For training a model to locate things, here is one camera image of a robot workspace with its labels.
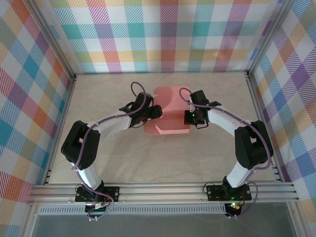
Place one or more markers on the pink paper box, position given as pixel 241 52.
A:
pixel 172 111

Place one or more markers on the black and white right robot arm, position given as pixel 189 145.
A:
pixel 251 148

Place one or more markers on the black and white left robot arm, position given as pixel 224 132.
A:
pixel 79 145

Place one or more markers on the plaid backdrop cloth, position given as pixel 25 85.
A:
pixel 160 37
pixel 296 98
pixel 19 98

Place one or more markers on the control board with LED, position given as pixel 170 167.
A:
pixel 234 208

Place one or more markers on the green terminal control board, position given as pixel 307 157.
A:
pixel 97 209

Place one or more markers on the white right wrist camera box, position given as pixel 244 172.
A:
pixel 190 106

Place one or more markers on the aluminium side rail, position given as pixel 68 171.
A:
pixel 259 111
pixel 64 111

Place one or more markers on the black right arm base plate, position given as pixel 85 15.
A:
pixel 214 193

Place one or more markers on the aluminium mounting rail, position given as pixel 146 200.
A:
pixel 160 192

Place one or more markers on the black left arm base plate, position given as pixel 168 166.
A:
pixel 112 193

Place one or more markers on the aluminium frame post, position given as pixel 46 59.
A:
pixel 268 37
pixel 51 37

